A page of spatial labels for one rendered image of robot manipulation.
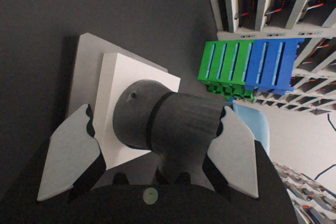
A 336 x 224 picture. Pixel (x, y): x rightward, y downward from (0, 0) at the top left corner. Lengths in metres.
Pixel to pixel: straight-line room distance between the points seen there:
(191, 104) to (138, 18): 0.36
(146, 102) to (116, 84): 0.08
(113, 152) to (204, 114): 0.23
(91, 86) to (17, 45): 0.14
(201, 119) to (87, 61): 0.26
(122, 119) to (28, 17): 0.25
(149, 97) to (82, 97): 0.15
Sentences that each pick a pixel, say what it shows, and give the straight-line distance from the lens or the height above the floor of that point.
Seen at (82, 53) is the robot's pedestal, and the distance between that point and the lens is 0.31.
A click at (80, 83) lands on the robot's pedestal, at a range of 0.31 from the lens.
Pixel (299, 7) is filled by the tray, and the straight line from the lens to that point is 1.18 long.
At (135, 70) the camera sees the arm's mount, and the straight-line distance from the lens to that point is 0.30.
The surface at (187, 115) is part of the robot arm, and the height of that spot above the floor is 0.27.
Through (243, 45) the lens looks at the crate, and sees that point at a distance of 0.99.
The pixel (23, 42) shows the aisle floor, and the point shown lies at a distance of 0.35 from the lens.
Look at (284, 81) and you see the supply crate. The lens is 0.93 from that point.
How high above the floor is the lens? 0.35
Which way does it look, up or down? 33 degrees down
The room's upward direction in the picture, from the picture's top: 103 degrees clockwise
